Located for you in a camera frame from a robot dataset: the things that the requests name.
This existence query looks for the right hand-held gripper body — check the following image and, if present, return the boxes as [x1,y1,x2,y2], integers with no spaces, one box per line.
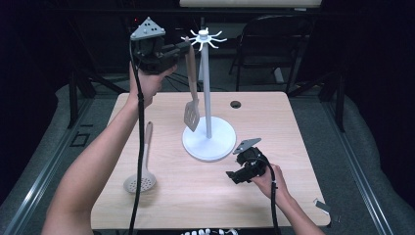
[231,137,270,183]

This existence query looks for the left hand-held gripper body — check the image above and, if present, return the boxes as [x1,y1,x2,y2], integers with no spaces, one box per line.
[129,16,180,75]

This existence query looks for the white utensil rack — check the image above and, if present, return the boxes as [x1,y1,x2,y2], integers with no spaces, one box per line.
[180,27,238,163]

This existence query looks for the beige slotted spatula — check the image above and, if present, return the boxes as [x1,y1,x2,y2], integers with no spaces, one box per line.
[183,35,201,133]

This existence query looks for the person's right hand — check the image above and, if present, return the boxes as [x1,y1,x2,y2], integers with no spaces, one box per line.
[250,163,291,201]

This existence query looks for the person's left hand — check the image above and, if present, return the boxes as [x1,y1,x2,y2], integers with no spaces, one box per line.
[128,62,179,110]

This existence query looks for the white ribbed object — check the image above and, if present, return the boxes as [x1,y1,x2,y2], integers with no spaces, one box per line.
[180,227,240,235]

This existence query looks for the grey tape piece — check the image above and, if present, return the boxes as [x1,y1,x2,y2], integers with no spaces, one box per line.
[312,197,333,215]

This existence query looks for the beige skimmer spoon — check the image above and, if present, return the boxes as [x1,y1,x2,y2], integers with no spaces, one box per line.
[122,120,158,195]

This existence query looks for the black metal stand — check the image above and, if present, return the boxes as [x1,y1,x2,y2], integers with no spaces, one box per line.
[66,69,129,130]
[286,69,347,133]

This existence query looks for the black folding chair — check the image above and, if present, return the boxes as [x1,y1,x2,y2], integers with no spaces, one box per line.
[228,14,315,94]

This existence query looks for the black floor cables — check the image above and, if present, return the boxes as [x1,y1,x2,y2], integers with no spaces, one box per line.
[162,70,204,93]

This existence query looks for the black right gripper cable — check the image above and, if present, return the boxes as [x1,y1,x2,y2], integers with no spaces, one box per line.
[247,156,282,235]

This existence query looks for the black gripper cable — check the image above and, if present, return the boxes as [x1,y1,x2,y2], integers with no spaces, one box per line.
[247,156,282,235]
[127,38,147,235]

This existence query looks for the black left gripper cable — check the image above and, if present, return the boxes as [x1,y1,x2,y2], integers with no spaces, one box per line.
[127,38,147,235]

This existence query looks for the metal floor rail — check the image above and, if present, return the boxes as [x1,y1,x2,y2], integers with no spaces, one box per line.
[0,97,96,235]
[321,97,396,235]

